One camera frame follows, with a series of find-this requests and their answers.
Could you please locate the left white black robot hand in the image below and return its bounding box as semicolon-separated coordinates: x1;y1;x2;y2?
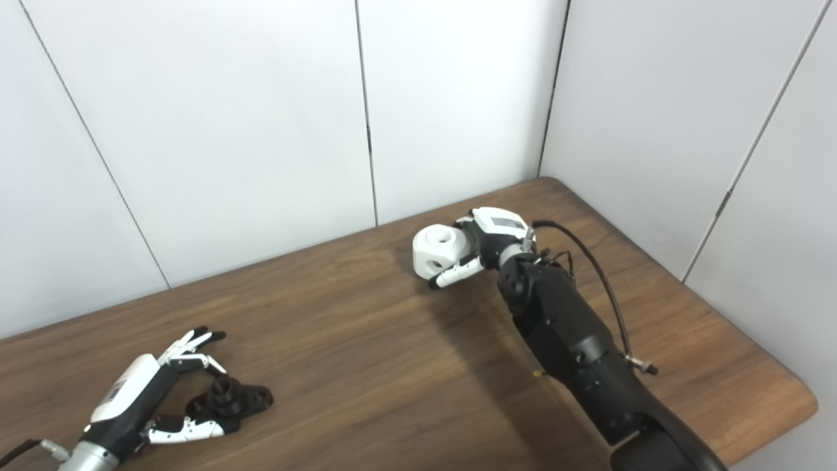
78;326;228;459

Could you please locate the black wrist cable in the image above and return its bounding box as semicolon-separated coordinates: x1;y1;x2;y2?
531;220;659;375
0;438;71;465

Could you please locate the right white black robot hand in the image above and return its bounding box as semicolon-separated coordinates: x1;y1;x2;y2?
428;207;538;290

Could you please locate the black holder with flanges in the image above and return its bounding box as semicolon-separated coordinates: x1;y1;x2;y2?
185;376;274;434

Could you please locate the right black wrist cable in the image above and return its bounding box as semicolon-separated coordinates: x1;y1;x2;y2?
531;220;659;375

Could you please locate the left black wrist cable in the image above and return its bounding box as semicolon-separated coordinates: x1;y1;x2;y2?
0;438;71;465

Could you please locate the round white piece with holes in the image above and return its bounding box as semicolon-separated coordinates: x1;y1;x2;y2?
412;224;471;279

